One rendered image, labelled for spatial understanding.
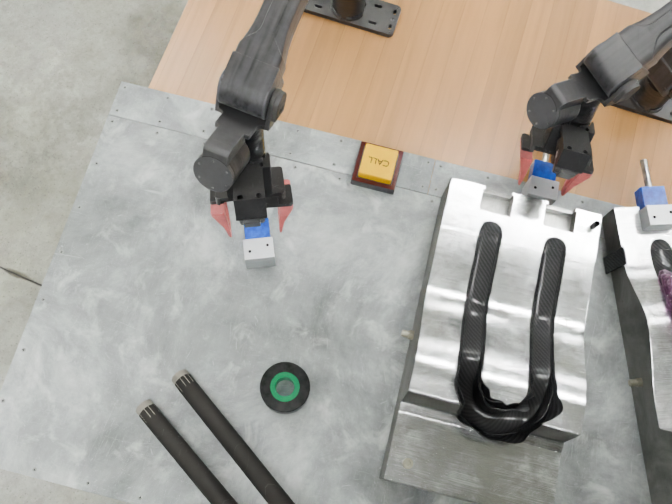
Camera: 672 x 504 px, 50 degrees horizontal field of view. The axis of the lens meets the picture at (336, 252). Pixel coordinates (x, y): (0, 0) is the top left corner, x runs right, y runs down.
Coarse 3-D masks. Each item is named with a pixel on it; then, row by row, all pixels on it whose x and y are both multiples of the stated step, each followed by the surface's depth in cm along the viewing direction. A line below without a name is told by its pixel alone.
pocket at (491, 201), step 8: (488, 192) 122; (496, 192) 122; (488, 200) 123; (496, 200) 123; (504, 200) 123; (512, 200) 121; (480, 208) 123; (488, 208) 123; (496, 208) 123; (504, 208) 123
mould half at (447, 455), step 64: (448, 192) 120; (448, 256) 117; (512, 256) 118; (576, 256) 118; (448, 320) 113; (512, 320) 114; (576, 320) 115; (448, 384) 106; (512, 384) 107; (576, 384) 108; (448, 448) 111; (512, 448) 111
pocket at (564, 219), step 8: (552, 208) 122; (560, 208) 122; (544, 216) 123; (552, 216) 123; (560, 216) 123; (568, 216) 123; (544, 224) 122; (552, 224) 122; (560, 224) 122; (568, 224) 123
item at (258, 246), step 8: (264, 224) 122; (248, 232) 122; (256, 232) 122; (264, 232) 122; (248, 240) 120; (256, 240) 120; (264, 240) 120; (272, 240) 120; (248, 248) 119; (256, 248) 119; (264, 248) 119; (272, 248) 120; (248, 256) 119; (256, 256) 119; (264, 256) 119; (272, 256) 119; (248, 264) 121; (256, 264) 122; (264, 264) 123; (272, 264) 123
